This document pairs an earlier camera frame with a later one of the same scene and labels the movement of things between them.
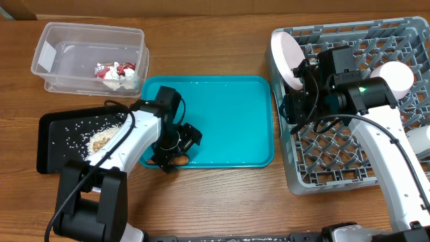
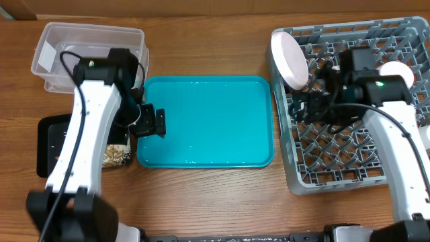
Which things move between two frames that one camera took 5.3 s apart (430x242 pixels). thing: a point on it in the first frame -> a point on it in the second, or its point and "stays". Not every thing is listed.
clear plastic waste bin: x=90 y=60 stays
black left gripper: x=189 y=136 -> x=152 y=123
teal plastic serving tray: x=234 y=114 stays
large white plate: x=287 y=54 stays
